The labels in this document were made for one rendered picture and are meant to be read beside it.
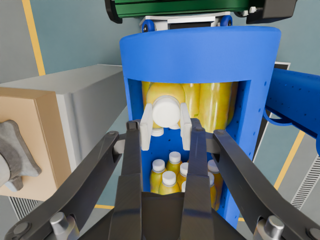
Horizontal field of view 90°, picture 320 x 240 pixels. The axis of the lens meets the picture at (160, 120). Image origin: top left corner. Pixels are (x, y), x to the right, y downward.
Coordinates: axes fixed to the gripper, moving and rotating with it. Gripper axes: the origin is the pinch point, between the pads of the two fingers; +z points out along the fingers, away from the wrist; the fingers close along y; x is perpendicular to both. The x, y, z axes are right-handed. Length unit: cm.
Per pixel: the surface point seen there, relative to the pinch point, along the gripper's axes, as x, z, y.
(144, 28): 13.4, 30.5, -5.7
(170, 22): 13.3, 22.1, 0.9
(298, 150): -91, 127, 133
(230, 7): 18.5, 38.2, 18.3
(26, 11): 40, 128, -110
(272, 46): 8.0, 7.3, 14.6
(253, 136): -6.2, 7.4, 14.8
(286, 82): -7, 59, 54
